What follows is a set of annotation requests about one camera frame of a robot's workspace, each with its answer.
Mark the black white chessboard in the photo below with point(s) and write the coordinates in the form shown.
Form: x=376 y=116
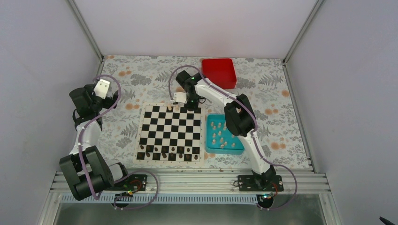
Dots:
x=157 y=126

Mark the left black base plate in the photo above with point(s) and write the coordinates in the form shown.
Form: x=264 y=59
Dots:
x=136 y=182

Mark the aluminium rail frame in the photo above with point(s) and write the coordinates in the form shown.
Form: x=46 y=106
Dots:
x=220 y=181

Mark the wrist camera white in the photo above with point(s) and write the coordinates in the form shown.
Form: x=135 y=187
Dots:
x=101 y=88
x=179 y=97

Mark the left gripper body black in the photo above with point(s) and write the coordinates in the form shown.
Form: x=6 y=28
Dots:
x=108 y=104

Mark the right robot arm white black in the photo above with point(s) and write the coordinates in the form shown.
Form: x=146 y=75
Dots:
x=240 y=120

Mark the dark chess pieces row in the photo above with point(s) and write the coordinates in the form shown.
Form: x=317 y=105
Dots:
x=168 y=153

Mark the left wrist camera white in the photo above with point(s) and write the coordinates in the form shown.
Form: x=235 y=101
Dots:
x=101 y=88

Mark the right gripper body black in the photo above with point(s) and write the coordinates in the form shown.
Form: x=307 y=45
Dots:
x=195 y=104

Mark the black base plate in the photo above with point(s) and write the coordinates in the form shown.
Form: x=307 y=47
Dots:
x=136 y=182
x=246 y=183

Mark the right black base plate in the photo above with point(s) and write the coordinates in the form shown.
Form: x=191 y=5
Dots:
x=246 y=183

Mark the teal tray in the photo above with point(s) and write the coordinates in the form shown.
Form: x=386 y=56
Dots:
x=234 y=151

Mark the red square box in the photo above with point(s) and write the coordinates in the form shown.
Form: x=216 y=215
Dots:
x=220 y=71

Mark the floral patterned mat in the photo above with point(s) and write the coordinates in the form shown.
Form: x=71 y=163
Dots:
x=148 y=79

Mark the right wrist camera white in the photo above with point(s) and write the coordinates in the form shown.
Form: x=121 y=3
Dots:
x=179 y=97

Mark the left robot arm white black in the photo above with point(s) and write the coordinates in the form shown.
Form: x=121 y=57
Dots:
x=85 y=170

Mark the light chess pieces in tray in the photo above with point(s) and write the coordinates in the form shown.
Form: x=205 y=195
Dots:
x=220 y=137

